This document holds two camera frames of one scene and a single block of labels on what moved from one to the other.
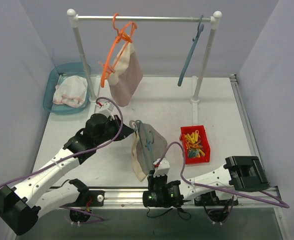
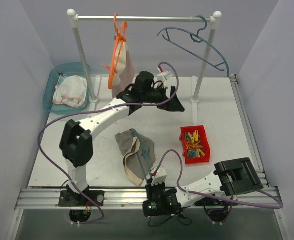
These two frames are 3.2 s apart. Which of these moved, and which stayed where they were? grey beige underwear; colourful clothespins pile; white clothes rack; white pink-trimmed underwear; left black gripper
Moved: left black gripper; grey beige underwear
Stayed: white pink-trimmed underwear; white clothes rack; colourful clothespins pile
